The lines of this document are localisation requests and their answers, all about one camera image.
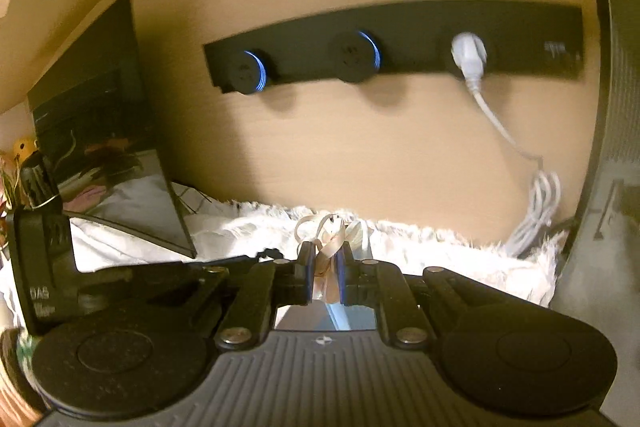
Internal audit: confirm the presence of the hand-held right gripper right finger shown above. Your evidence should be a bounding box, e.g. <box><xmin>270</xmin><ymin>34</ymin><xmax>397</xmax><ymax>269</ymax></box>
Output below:
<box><xmin>336</xmin><ymin>243</ymin><xmax>482</xmax><ymax>351</ymax></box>

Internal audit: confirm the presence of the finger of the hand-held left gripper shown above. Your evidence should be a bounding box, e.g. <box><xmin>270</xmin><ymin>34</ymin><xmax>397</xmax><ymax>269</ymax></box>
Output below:
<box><xmin>75</xmin><ymin>264</ymin><xmax>198</xmax><ymax>310</ymax></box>

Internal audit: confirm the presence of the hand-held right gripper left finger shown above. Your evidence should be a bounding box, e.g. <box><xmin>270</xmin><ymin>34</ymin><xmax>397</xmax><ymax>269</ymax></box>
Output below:
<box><xmin>170</xmin><ymin>243</ymin><xmax>317</xmax><ymax>353</ymax></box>

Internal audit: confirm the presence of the beige satin ribbon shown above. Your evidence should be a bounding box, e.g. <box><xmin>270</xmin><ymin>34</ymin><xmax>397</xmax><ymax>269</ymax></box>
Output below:
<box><xmin>294</xmin><ymin>213</ymin><xmax>372</xmax><ymax>304</ymax></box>

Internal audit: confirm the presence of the white cloth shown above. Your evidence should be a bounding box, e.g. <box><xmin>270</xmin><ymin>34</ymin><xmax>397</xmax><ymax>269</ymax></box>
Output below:
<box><xmin>0</xmin><ymin>214</ymin><xmax>201</xmax><ymax>333</ymax></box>

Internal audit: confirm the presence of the white fluffy blanket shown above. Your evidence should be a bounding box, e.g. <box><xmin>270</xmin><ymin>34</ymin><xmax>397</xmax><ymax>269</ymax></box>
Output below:
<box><xmin>187</xmin><ymin>201</ymin><xmax>568</xmax><ymax>308</ymax></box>

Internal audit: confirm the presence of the yellow plush toy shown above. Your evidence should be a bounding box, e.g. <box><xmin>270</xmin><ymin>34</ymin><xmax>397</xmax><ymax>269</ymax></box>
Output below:
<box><xmin>12</xmin><ymin>136</ymin><xmax>41</xmax><ymax>162</ymax></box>

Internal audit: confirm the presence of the black framed mirror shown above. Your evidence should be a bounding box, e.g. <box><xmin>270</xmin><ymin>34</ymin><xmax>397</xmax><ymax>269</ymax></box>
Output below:
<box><xmin>26</xmin><ymin>0</ymin><xmax>199</xmax><ymax>259</ymax></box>

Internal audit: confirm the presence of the white power plug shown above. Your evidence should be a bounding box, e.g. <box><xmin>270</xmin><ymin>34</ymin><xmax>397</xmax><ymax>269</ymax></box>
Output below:
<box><xmin>450</xmin><ymin>31</ymin><xmax>489</xmax><ymax>88</ymax></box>

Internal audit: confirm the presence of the grey ribbed appliance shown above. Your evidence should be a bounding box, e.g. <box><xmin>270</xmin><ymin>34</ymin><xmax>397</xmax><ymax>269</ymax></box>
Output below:
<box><xmin>547</xmin><ymin>0</ymin><xmax>640</xmax><ymax>325</ymax></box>

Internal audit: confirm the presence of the white power cable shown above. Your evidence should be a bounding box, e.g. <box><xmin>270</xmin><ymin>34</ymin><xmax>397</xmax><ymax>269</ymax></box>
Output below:
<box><xmin>469</xmin><ymin>77</ymin><xmax>563</xmax><ymax>260</ymax></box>

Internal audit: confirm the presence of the black wall socket panel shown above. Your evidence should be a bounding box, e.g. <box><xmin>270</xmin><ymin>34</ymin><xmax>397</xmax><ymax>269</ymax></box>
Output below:
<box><xmin>202</xmin><ymin>0</ymin><xmax>587</xmax><ymax>96</ymax></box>

